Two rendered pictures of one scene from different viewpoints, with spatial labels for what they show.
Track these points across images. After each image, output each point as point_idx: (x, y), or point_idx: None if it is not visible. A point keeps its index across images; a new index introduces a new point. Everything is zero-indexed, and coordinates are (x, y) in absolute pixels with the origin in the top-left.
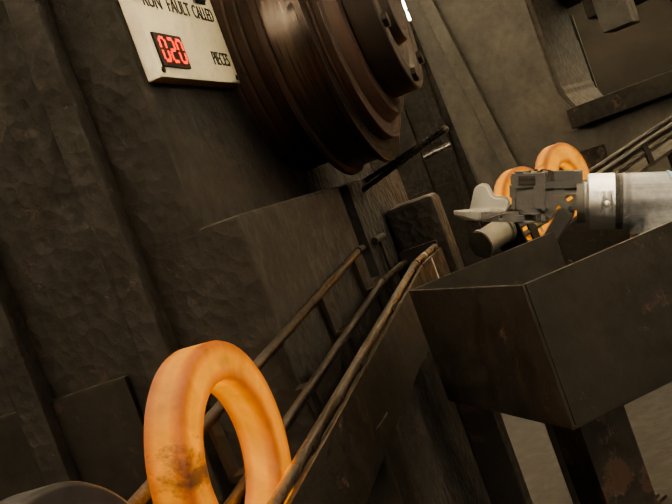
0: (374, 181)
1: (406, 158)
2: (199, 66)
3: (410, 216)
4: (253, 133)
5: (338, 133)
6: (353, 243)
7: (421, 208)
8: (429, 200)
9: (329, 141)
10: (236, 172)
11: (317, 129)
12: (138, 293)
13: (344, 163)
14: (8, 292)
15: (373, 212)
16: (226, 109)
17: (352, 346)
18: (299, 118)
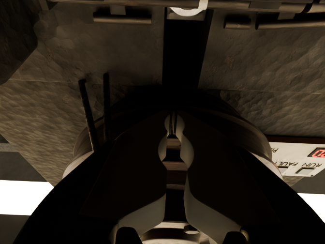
0: (109, 90)
1: (110, 136)
2: (302, 147)
3: (17, 42)
4: (250, 115)
5: (258, 147)
6: (231, 31)
7: (8, 60)
8: (2, 78)
9: (252, 136)
10: (317, 100)
11: (260, 141)
12: None
13: (218, 117)
14: None
15: (87, 48)
16: (273, 128)
17: None
18: (269, 144)
